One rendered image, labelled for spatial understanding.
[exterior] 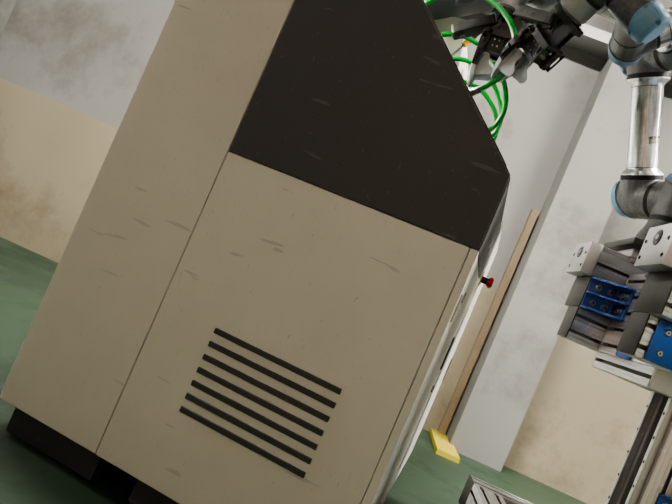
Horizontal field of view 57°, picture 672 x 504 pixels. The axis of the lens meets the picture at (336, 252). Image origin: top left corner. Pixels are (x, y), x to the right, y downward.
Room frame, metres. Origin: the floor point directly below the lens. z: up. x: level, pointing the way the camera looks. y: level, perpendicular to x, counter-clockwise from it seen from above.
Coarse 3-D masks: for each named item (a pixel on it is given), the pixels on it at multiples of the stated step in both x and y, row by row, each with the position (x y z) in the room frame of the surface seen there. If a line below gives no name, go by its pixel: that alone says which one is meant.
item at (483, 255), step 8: (504, 200) 1.33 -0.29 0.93; (496, 216) 1.28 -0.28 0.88; (496, 224) 1.44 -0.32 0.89; (488, 232) 1.24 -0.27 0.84; (496, 232) 1.64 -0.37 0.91; (488, 240) 1.38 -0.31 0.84; (488, 248) 1.56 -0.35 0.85; (480, 256) 1.33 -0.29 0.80; (488, 256) 1.80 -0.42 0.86; (480, 264) 1.50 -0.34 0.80; (480, 272) 1.71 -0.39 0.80
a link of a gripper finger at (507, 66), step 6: (516, 48) 1.37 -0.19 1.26; (510, 54) 1.38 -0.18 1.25; (516, 54) 1.37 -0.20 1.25; (498, 60) 1.40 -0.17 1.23; (504, 60) 1.39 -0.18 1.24; (510, 60) 1.38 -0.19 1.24; (516, 60) 1.37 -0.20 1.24; (498, 66) 1.40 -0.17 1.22; (504, 66) 1.39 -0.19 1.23; (510, 66) 1.38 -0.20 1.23; (492, 72) 1.42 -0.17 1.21; (498, 72) 1.42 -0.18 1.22; (504, 72) 1.39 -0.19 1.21; (510, 72) 1.38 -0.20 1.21; (492, 78) 1.44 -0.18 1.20
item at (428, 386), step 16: (464, 288) 1.24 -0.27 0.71; (464, 304) 1.56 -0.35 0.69; (448, 336) 1.43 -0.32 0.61; (448, 352) 1.76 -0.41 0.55; (432, 368) 1.33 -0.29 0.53; (432, 384) 1.70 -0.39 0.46; (416, 400) 1.24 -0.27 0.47; (416, 416) 1.55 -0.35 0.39; (400, 448) 1.43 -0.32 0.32; (384, 480) 1.32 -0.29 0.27; (384, 496) 1.69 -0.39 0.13
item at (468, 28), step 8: (488, 16) 1.57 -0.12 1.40; (456, 24) 1.59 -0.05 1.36; (464, 24) 1.58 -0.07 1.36; (472, 24) 1.58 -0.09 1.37; (480, 24) 1.57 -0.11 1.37; (488, 24) 1.57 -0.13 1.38; (456, 32) 1.59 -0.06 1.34; (464, 32) 1.59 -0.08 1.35; (472, 32) 1.60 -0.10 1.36; (480, 32) 1.61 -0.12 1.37
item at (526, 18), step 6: (522, 6) 1.37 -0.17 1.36; (528, 6) 1.37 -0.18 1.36; (516, 12) 1.38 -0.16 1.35; (522, 12) 1.37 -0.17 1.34; (528, 12) 1.36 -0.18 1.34; (534, 12) 1.35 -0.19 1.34; (540, 12) 1.33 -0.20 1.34; (546, 12) 1.32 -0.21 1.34; (522, 18) 1.38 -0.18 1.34; (528, 18) 1.36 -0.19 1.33; (534, 18) 1.34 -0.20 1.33; (540, 18) 1.33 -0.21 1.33; (546, 18) 1.32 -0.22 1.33; (552, 18) 1.31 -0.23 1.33
